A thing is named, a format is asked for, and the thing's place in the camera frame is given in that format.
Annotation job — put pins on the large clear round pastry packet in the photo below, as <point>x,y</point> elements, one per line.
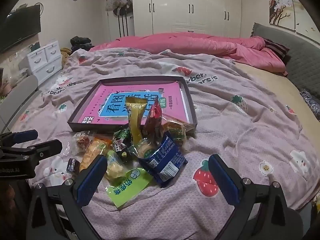
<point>176,132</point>

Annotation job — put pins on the shallow dark cardboard box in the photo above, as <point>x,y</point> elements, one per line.
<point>100,82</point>

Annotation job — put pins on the blossom tree wall painting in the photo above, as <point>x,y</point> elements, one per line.
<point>277,5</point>

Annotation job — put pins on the dark striped hanging garment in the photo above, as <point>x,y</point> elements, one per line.
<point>121,22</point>

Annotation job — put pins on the pink quilt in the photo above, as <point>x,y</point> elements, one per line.
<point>200,45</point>

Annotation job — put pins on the pink printed blanket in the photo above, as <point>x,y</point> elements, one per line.
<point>225,130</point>

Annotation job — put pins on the clear red-brown pastry packet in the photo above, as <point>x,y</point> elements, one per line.
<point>82,141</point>

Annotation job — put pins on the white wardrobe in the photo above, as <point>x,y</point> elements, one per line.
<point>175,5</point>

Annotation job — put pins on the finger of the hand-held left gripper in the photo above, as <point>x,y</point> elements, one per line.
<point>46,148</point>
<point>25,135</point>

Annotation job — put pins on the hanging grey bags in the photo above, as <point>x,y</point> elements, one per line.
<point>120,1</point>

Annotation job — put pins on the small dark wrapped candy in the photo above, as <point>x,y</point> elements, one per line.
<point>73,165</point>

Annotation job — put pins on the yellow stick snack packet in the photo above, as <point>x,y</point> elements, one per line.
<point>136,120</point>

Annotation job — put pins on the green label clear chip packet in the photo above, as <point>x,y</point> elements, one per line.
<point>127,187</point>

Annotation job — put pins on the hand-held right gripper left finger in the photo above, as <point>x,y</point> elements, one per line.
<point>91,180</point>

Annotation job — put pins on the dark clothing pile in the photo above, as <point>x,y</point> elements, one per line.
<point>81,45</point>

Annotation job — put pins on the yellow knitted cloth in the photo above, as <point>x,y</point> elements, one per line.
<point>65,52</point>

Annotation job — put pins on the red snack packet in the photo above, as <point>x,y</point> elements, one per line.
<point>153,118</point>

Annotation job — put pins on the green black candy packet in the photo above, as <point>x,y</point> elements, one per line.
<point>121,141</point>

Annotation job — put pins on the beige bed sheet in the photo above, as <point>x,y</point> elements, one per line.
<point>270,80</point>

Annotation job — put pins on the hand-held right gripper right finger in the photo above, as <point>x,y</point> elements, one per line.
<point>222,177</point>

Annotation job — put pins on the white drawer cabinet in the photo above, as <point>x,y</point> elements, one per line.
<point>45,57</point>

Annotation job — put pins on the dark patterned cloth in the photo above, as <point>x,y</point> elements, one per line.
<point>311,105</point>

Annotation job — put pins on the orange egg roll packet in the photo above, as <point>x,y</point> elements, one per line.
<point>93,150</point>

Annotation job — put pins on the small clear round pastry packet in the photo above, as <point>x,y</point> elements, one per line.
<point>146,150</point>

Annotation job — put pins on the black television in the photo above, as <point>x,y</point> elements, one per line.
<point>17,30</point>

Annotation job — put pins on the pink book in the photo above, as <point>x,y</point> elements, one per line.
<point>105,100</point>

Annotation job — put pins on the dark striped pillow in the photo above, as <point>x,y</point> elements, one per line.
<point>277,48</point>

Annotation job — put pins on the blue snack packet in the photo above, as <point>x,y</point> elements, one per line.
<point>163,160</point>

